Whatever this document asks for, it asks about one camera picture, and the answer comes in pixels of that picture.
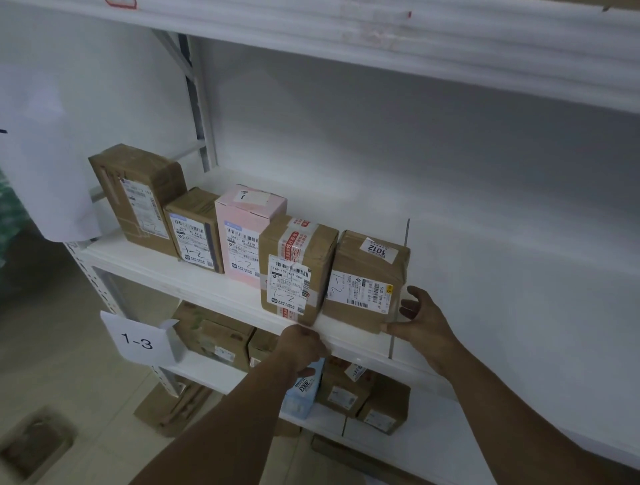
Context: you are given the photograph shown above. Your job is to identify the person's right hand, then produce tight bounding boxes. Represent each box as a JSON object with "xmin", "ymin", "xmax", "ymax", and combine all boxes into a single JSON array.
[{"xmin": 381, "ymin": 285, "xmax": 463, "ymax": 378}]

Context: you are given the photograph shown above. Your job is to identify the person's left hand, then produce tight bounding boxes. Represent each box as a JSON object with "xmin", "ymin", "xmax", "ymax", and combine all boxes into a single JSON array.
[{"xmin": 272, "ymin": 324, "xmax": 332, "ymax": 386}]

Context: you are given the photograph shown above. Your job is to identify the brown parcel white label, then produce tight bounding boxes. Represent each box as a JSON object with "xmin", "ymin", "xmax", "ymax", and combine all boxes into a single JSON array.
[{"xmin": 247, "ymin": 328, "xmax": 281, "ymax": 369}]

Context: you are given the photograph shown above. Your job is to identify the light blue box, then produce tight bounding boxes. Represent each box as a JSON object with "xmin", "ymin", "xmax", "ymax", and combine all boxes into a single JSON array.
[{"xmin": 279, "ymin": 357, "xmax": 326, "ymax": 420}]

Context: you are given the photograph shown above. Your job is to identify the bottom-shelf brown parcels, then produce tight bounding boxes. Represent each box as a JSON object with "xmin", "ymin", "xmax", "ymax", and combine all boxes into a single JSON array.
[{"xmin": 315, "ymin": 355, "xmax": 379, "ymax": 418}]

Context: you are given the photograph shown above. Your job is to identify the brown parcel marked 1-3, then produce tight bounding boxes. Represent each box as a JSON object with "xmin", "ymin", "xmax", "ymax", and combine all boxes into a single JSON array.
[{"xmin": 355, "ymin": 375, "xmax": 412, "ymax": 436}]

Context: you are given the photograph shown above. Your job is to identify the white metal shelf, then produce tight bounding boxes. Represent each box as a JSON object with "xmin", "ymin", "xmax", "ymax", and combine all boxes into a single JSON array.
[{"xmin": 0, "ymin": 0, "xmax": 640, "ymax": 485}]

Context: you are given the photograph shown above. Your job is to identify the green printed cardboard box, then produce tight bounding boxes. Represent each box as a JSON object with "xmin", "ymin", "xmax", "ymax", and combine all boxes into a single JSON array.
[{"xmin": 172, "ymin": 301, "xmax": 256, "ymax": 372}]

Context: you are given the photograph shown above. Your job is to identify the red-taped parcel marked 1-2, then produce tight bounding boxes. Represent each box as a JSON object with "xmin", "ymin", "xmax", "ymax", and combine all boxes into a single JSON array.
[{"xmin": 258, "ymin": 215, "xmax": 340, "ymax": 326}]

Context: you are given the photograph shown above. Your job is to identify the brown parcel 1012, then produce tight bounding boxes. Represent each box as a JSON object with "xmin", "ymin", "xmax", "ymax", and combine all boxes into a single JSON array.
[{"xmin": 322, "ymin": 229, "xmax": 411, "ymax": 334}]

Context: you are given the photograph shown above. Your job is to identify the pink package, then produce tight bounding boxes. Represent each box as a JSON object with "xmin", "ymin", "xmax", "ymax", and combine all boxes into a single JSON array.
[{"xmin": 215, "ymin": 185, "xmax": 289, "ymax": 289}]

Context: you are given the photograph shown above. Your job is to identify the brown box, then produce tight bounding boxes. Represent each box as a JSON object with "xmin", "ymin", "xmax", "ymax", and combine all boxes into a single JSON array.
[{"xmin": 88, "ymin": 143, "xmax": 189, "ymax": 258}]

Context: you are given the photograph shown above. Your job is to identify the person's right forearm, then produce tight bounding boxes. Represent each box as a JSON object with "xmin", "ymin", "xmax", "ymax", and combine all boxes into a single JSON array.
[{"xmin": 439, "ymin": 347, "xmax": 640, "ymax": 485}]

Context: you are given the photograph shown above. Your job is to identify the person's left forearm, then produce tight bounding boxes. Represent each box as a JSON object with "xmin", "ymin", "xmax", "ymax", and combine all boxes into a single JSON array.
[{"xmin": 129, "ymin": 357, "xmax": 301, "ymax": 485}]

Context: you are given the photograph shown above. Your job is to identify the flattened brown cardboard sheet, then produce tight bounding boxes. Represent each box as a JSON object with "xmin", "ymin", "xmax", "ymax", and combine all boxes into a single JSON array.
[{"xmin": 311, "ymin": 434, "xmax": 436, "ymax": 485}]

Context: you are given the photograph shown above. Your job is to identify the white paper shelf label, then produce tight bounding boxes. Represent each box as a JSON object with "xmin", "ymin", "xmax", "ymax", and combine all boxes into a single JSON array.
[
  {"xmin": 99, "ymin": 310, "xmax": 180, "ymax": 366},
  {"xmin": 0, "ymin": 65, "xmax": 103, "ymax": 243}
]

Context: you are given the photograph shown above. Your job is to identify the square floor drain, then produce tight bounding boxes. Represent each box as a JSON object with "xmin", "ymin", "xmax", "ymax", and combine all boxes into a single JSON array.
[{"xmin": 0, "ymin": 407, "xmax": 76, "ymax": 483}]

